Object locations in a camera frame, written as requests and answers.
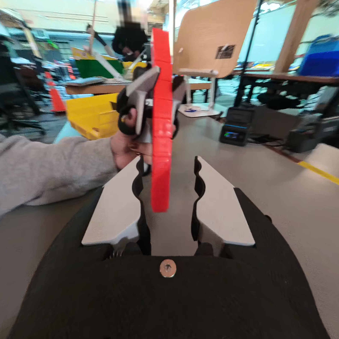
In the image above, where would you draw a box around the black battery charger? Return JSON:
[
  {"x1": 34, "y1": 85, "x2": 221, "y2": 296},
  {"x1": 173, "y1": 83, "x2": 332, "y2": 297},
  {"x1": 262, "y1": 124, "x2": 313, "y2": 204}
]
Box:
[{"x1": 286, "y1": 128, "x2": 322, "y2": 153}]

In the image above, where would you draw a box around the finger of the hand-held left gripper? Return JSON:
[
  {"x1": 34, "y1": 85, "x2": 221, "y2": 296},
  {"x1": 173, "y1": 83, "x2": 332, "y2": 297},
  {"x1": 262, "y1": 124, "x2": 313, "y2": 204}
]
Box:
[
  {"x1": 126, "y1": 66, "x2": 160, "y2": 97},
  {"x1": 172, "y1": 75, "x2": 188, "y2": 117}
]

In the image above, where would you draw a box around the green plastic bin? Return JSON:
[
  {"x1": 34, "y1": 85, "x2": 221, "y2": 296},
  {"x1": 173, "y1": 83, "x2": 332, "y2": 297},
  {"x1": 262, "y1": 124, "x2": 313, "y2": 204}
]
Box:
[{"x1": 75, "y1": 58, "x2": 125, "y2": 78}]

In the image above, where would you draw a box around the person's left forearm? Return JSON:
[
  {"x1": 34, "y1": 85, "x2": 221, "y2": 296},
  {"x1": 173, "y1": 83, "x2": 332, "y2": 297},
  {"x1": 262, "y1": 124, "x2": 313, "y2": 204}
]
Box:
[{"x1": 0, "y1": 134, "x2": 118, "y2": 218}]

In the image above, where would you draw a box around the white book stand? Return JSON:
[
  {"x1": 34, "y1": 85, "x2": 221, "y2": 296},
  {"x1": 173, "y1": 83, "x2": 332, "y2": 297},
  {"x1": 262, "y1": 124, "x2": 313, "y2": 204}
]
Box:
[{"x1": 86, "y1": 24, "x2": 125, "y2": 80}]

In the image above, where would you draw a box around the tall black stand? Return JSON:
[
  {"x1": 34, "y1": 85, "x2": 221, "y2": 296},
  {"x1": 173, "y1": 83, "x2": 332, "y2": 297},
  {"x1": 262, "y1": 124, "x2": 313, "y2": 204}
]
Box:
[{"x1": 234, "y1": 0, "x2": 265, "y2": 106}]

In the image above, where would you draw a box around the yellow tape strip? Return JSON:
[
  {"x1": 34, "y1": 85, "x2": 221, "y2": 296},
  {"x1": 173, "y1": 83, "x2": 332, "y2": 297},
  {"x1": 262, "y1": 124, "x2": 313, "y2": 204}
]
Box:
[{"x1": 298, "y1": 160, "x2": 339, "y2": 185}]

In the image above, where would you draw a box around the large wooden book stand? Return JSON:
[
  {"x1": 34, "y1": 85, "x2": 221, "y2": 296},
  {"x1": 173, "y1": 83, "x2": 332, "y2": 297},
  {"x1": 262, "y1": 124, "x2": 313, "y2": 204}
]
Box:
[{"x1": 172, "y1": 0, "x2": 258, "y2": 117}]

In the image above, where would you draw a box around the person's left hand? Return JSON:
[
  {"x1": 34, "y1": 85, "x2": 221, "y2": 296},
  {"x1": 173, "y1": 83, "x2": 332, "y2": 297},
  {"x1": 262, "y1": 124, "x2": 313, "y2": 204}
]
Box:
[{"x1": 110, "y1": 107, "x2": 154, "y2": 171}]

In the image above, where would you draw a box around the brown tape strip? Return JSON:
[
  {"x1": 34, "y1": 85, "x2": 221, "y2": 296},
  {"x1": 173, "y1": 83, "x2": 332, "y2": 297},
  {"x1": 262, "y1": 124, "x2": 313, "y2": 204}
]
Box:
[{"x1": 265, "y1": 144, "x2": 301, "y2": 163}]

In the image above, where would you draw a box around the blue plastic case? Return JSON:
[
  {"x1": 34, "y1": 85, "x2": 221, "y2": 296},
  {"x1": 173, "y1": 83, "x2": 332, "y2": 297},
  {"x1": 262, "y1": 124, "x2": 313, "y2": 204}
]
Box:
[{"x1": 298, "y1": 34, "x2": 339, "y2": 77}]

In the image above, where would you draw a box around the long wooden table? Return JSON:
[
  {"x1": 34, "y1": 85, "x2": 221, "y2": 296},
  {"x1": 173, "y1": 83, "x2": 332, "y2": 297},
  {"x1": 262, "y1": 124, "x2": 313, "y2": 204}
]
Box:
[{"x1": 236, "y1": 72, "x2": 339, "y2": 85}]

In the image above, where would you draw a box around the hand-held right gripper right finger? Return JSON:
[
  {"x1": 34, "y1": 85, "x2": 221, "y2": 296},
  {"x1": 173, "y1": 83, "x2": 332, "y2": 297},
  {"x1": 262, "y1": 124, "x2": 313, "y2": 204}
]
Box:
[{"x1": 191, "y1": 156, "x2": 255, "y2": 256}]

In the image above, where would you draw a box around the black office chair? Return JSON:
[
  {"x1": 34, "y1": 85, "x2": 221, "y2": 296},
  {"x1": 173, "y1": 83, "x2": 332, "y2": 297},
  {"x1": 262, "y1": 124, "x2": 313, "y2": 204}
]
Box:
[{"x1": 0, "y1": 42, "x2": 47, "y2": 135}]

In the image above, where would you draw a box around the orange traffic cone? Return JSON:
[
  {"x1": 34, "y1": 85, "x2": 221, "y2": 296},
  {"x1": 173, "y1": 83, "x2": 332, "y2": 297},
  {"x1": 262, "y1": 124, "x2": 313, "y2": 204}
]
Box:
[{"x1": 44, "y1": 72, "x2": 67, "y2": 112}]

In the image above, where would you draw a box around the wooden post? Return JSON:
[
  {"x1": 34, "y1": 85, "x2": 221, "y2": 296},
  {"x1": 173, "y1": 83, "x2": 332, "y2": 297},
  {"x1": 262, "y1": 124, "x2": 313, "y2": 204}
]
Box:
[{"x1": 274, "y1": 0, "x2": 321, "y2": 75}]

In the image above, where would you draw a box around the black portable power station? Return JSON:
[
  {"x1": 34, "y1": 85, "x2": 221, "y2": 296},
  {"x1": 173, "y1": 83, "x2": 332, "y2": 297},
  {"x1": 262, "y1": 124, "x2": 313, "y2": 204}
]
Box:
[{"x1": 219, "y1": 106, "x2": 255, "y2": 147}]

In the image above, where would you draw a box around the yellow plastic bin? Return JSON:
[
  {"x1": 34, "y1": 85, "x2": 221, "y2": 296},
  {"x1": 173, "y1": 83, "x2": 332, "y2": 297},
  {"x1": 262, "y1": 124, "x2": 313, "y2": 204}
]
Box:
[{"x1": 66, "y1": 93, "x2": 122, "y2": 140}]

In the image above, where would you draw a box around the red plastic bar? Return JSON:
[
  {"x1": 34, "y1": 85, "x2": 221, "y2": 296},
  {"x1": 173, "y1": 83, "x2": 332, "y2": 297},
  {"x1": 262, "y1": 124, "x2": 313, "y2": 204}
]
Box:
[{"x1": 150, "y1": 28, "x2": 174, "y2": 213}]

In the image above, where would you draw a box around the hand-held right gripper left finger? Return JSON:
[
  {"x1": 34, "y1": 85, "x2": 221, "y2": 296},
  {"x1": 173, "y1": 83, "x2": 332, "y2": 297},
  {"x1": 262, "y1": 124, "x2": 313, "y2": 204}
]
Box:
[{"x1": 82, "y1": 156, "x2": 152, "y2": 256}]

